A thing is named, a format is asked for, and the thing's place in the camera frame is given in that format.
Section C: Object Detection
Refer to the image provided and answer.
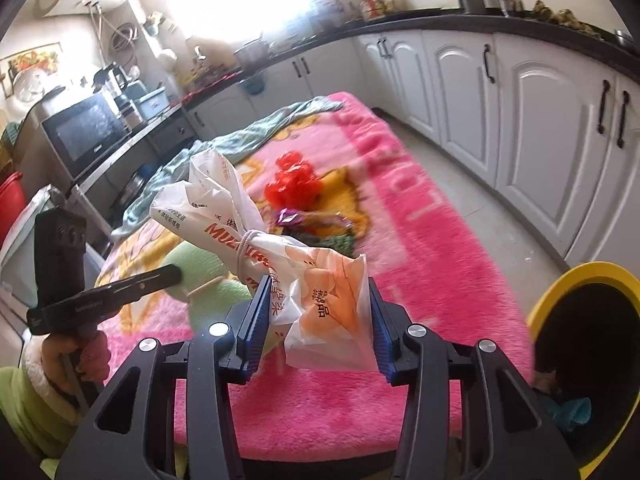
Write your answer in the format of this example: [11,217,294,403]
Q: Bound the yellow rimmed brown trash bin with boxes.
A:
[527,261,640,480]

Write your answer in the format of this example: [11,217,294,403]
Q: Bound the turquoise cloth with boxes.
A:
[542,395,594,434]

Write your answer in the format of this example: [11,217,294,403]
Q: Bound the light blue cloth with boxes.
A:
[111,97,346,241]

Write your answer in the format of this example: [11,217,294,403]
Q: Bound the coiled hose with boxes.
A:
[110,22,141,54]

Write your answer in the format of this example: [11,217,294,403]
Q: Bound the fruit wall poster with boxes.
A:
[0,42,64,99]

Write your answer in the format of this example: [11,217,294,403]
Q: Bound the wooden stick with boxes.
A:
[187,276,224,299]

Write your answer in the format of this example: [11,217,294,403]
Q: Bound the pink printed blanket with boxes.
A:
[95,91,533,463]

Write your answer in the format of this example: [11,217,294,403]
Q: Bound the dark green wrapper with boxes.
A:
[300,230,359,256]

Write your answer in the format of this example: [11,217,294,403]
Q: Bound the grey-blue storage box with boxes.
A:
[135,87,169,121]

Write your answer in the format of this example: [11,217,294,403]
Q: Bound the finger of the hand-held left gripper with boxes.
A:
[97,265,183,306]

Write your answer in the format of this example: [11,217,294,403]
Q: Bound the red plastic basin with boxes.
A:
[0,172,26,246]

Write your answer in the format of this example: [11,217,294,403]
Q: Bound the group of condiment bottles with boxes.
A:
[360,0,396,21]

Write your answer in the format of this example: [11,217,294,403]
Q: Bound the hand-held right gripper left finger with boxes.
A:
[54,285,275,480]

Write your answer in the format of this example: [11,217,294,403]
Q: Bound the red plastic bag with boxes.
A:
[264,151,324,209]

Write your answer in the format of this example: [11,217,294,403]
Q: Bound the black blender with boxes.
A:
[92,62,132,104]

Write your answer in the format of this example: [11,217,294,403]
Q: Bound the white printed plastic bag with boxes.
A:
[149,150,371,374]

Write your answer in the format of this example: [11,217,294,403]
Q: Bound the white lower cabinets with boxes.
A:
[185,25,640,274]

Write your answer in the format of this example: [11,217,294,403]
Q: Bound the person's left forearm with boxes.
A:
[0,340,106,480]

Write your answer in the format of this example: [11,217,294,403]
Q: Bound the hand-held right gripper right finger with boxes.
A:
[367,275,583,480]

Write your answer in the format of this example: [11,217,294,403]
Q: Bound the black microwave oven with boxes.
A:
[40,91,134,179]

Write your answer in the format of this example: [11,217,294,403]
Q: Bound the steel cooking pot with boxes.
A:
[234,35,271,64]

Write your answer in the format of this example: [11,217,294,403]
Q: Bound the pile of brown roots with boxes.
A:
[530,0,601,39]

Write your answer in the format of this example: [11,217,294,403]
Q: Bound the pale green plastic wrapper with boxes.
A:
[160,240,261,312]

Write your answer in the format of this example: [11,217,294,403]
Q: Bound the person's left hand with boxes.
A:
[42,332,111,398]

